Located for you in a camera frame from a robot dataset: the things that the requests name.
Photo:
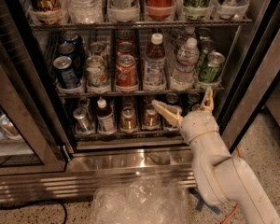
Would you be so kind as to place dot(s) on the red cola can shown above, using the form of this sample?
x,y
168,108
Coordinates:
x,y
126,74
125,48
124,36

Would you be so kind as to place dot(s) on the dark bottle top shelf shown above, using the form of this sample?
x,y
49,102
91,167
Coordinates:
x,y
229,9

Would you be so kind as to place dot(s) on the brown tea bottle white cap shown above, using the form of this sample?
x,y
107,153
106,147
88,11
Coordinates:
x,y
154,62

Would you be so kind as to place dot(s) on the silver can bottom shelf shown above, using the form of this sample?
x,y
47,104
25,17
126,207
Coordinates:
x,y
83,120

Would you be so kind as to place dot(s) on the orange can shelf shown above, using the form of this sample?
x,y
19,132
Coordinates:
x,y
128,121
150,118

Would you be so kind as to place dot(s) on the rear red cola can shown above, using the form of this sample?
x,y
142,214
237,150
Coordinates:
x,y
124,36

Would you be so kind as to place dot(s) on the front orange can bottom shelf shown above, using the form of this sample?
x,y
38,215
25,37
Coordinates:
x,y
128,121

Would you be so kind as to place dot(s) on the green can bottom shelf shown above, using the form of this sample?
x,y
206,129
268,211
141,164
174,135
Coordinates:
x,y
195,107

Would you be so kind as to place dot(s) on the middle green soda can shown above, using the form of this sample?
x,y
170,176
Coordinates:
x,y
206,46

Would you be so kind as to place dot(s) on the front red cola can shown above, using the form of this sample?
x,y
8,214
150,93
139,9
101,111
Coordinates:
x,y
126,74

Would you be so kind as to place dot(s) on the front blue soda can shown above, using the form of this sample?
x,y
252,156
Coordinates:
x,y
65,72

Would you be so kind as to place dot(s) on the clear plastic bin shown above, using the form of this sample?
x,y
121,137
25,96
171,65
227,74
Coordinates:
x,y
145,201

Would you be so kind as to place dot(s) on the red cola bottle top shelf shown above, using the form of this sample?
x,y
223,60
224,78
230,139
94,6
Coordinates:
x,y
158,9

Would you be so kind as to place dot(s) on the blue tape cross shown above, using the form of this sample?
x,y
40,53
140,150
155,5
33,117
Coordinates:
x,y
201,203

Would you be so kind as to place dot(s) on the blue soda can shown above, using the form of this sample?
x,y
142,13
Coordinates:
x,y
65,72
70,50
73,38

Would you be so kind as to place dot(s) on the clear bottle top shelf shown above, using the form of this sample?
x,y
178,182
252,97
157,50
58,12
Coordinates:
x,y
85,11

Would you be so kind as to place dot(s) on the small tea bottle bottom shelf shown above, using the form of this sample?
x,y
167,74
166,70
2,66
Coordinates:
x,y
105,116

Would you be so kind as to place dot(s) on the middle red cola can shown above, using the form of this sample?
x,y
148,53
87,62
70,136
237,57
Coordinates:
x,y
125,48

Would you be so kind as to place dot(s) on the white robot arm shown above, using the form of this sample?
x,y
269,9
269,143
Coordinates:
x,y
220,177

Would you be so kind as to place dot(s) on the white green soda can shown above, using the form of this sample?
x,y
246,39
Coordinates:
x,y
97,75
98,48

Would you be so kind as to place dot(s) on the green bottle top shelf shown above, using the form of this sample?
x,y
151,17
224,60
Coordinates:
x,y
195,9

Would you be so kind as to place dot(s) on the clear water bottle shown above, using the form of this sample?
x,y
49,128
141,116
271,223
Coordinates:
x,y
188,32
186,59

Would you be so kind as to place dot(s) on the front white green soda can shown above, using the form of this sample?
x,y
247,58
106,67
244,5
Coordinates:
x,y
97,75

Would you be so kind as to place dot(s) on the stainless steel fridge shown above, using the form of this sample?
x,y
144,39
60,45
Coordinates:
x,y
250,45

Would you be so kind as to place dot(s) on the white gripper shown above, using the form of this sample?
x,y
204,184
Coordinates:
x,y
198,123

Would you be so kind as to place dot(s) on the middle blue soda can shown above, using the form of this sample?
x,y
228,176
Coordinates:
x,y
70,50

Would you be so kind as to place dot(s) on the rear white green soda can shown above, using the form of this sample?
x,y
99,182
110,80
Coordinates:
x,y
98,48

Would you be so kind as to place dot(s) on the rear blue soda can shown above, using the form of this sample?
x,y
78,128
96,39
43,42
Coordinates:
x,y
73,38

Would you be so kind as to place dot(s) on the glass fridge door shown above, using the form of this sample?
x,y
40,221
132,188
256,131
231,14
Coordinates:
x,y
27,146

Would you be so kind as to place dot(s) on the white label bottle top shelf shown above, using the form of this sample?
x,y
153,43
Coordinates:
x,y
123,10

